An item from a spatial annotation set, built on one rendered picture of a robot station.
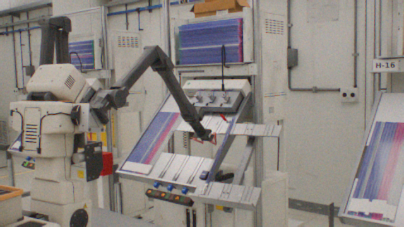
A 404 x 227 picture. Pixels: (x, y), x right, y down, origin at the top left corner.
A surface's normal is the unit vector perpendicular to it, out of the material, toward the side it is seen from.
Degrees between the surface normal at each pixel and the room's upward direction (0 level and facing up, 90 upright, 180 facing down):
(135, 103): 90
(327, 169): 90
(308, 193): 90
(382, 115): 44
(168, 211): 90
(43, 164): 82
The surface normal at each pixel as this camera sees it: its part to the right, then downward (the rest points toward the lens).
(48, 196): -0.51, -0.04
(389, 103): -0.47, -0.65
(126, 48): 0.77, 0.04
